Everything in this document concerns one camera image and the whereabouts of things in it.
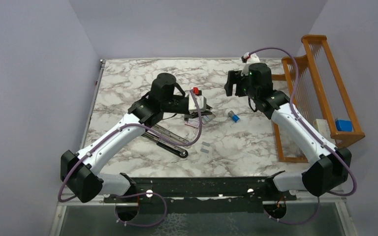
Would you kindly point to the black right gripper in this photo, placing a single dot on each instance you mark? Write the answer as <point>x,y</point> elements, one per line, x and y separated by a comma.
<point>235,77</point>

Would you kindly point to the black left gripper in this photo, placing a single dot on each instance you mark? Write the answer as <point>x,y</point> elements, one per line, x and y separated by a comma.
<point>190,116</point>

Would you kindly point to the red white staple box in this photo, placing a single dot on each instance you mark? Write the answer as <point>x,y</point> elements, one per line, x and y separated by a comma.
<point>192,123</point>

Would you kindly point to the staple tray with staples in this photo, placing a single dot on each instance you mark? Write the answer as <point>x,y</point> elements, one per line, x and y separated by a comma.
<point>207,119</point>

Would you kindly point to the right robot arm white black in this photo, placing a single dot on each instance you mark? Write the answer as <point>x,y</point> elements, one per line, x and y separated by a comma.
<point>329,165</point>

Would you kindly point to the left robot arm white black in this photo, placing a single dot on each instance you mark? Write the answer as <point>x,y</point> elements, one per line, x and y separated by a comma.
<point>81,170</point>

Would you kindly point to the blue grey small cylinder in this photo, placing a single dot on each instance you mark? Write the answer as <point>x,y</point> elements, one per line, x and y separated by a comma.
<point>233,116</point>

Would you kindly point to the wooden orange rack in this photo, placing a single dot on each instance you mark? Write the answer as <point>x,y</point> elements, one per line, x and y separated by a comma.
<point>321,93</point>

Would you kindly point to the blue small box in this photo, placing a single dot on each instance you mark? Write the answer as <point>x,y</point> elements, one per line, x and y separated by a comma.
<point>343,125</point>

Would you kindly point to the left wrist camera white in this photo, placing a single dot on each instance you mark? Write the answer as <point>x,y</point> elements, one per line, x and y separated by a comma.
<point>196,98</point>

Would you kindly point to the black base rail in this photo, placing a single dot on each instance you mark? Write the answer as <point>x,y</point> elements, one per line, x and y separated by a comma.
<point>201,195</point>

